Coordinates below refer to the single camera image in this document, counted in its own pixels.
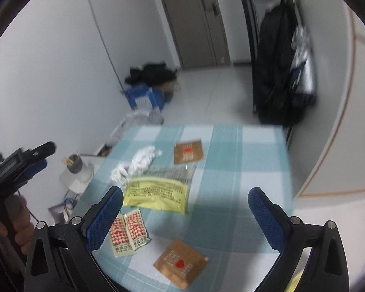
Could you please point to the person's left hand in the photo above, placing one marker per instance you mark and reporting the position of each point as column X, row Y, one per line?
column 22, row 222

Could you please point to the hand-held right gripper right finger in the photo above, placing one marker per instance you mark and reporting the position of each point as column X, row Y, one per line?
column 267, row 219

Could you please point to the teal checked tablecloth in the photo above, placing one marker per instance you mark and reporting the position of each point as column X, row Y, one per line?
column 231, row 158

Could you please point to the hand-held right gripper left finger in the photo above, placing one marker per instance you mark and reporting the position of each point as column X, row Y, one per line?
column 105, row 219

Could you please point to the grey door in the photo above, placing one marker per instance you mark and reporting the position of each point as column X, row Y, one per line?
column 191, row 21

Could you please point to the grey cup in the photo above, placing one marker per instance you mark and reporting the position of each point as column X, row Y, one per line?
column 76, row 164

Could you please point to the brown sachet red mark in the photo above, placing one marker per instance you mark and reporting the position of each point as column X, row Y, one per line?
column 189, row 156

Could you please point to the yellow plastic packet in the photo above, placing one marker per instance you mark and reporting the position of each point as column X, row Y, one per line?
column 158, row 194

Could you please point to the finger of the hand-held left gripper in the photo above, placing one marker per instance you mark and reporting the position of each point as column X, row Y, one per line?
column 41, row 149
column 35, row 167

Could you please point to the white tissue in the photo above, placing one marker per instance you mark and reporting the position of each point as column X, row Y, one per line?
column 140, row 159

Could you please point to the dark sliding door frame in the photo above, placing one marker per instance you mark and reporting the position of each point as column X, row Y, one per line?
column 250, row 27

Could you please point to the black clothes pile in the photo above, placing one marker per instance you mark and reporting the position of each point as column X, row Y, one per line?
column 152, row 73

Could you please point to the white wardrobe gold trim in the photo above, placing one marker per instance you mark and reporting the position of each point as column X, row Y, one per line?
column 331, row 127

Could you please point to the wooden sticks bundle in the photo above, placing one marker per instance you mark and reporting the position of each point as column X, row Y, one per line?
column 69, row 159

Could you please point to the brown sachet red heart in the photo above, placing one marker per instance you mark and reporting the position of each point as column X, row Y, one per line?
column 179, row 263

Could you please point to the blue cardboard box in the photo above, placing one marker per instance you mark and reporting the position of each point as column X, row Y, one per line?
column 143, row 97

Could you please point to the silver plastic bag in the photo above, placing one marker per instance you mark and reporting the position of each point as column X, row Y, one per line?
column 305, row 64

